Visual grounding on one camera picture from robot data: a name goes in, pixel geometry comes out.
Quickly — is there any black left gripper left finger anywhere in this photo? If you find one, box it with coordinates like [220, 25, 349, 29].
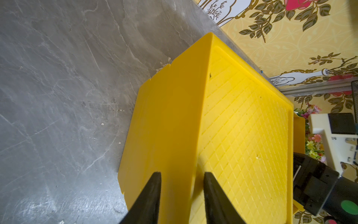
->
[120, 172, 162, 224]

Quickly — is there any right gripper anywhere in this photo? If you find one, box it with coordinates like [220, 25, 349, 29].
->
[293, 153, 339, 215]

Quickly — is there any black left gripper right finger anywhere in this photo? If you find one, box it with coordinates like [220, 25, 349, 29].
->
[203, 172, 246, 224]

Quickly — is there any yellow plastic drawer cabinet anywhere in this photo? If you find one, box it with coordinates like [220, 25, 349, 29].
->
[118, 33, 294, 224]

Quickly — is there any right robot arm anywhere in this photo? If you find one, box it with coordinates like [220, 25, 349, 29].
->
[293, 153, 358, 224]

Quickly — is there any artificial flower bouquet white fence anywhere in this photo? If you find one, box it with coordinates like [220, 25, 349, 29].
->
[294, 103, 326, 163]

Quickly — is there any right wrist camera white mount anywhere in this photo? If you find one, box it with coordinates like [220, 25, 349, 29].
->
[309, 113, 358, 175]

